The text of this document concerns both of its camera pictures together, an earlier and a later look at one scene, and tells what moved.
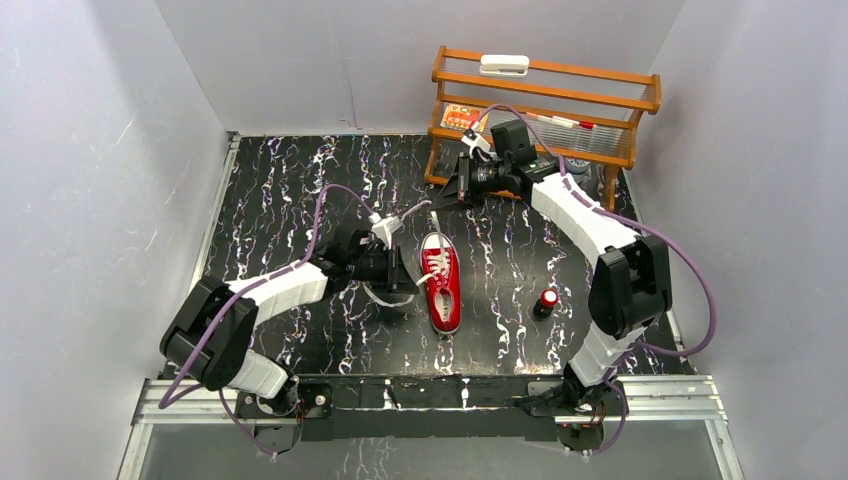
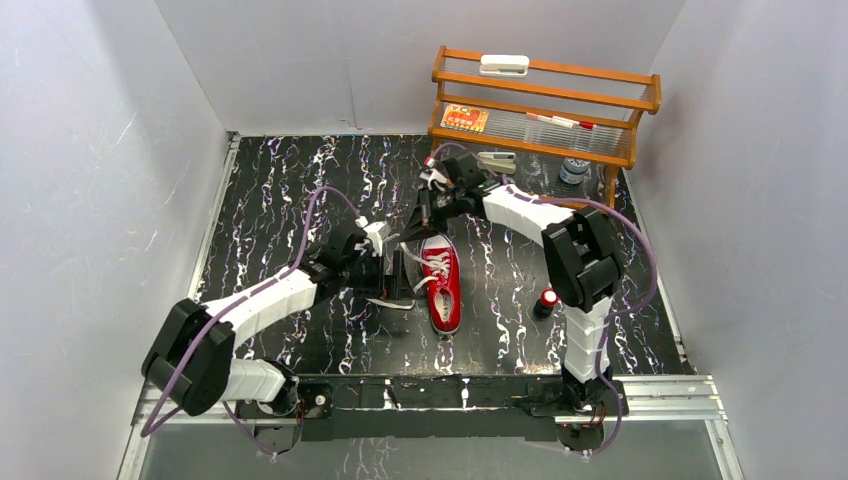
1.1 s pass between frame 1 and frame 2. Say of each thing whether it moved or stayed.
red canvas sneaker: stayed
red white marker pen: stayed
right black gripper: moved
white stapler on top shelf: stayed
